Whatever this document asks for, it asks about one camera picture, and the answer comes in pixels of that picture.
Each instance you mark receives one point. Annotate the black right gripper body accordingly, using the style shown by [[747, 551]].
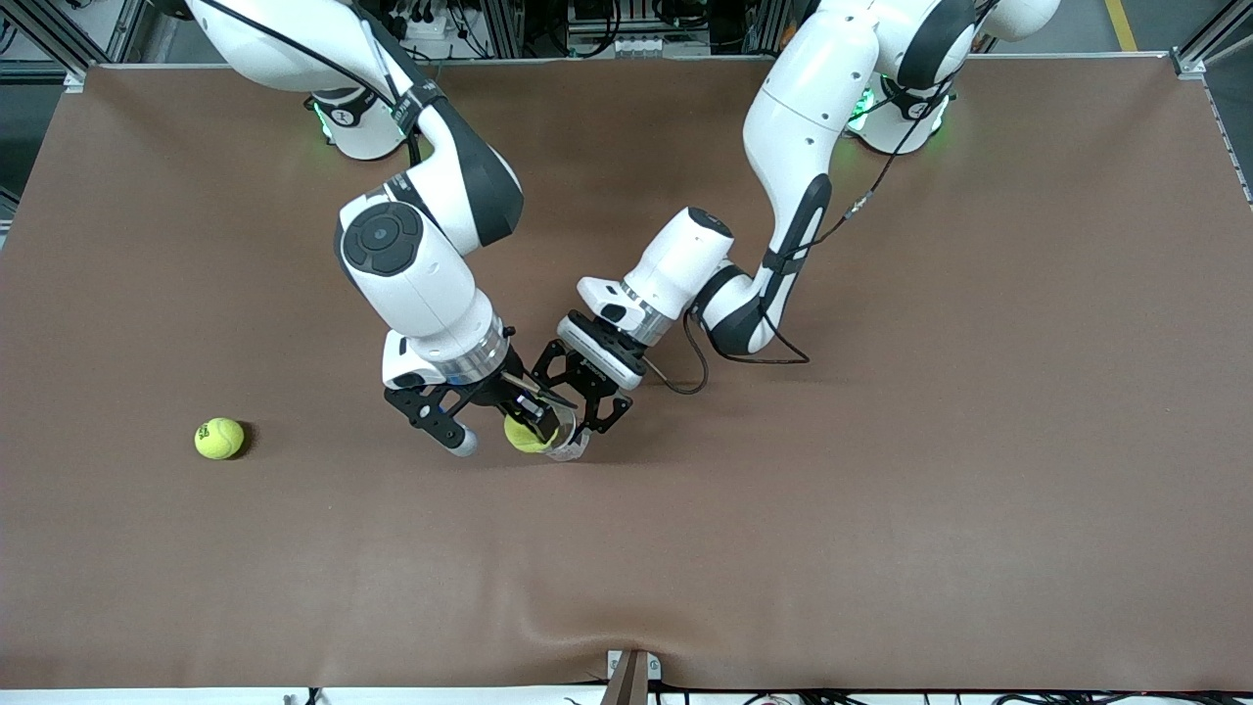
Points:
[[505, 389]]

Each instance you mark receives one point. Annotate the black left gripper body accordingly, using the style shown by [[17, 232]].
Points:
[[584, 375]]

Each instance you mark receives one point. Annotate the yellow-green tennis ball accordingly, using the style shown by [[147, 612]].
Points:
[[219, 439], [524, 441]]

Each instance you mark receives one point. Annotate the clear tennis ball can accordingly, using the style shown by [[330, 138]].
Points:
[[576, 448]]

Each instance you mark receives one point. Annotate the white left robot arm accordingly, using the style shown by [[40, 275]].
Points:
[[812, 108]]

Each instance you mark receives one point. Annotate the brown table mat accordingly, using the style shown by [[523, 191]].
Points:
[[881, 539]]

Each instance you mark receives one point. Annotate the white terminal strip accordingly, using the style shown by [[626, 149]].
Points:
[[638, 46]]

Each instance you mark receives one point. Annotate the black electronics unit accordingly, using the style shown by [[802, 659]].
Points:
[[607, 15]]

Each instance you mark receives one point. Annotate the white power strip with plugs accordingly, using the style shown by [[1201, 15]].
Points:
[[436, 24]]

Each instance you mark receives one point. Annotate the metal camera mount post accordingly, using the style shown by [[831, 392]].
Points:
[[627, 678]]

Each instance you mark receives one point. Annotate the aluminium frame post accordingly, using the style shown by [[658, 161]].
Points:
[[501, 24], [765, 24]]

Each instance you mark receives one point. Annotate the metal corner bracket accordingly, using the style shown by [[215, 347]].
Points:
[[1188, 63], [75, 80]]

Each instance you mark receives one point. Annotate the aluminium frame strut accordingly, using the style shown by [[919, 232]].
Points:
[[1214, 39], [59, 34]]

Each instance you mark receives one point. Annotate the aluminium side rail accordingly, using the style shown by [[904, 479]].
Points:
[[1229, 137]]

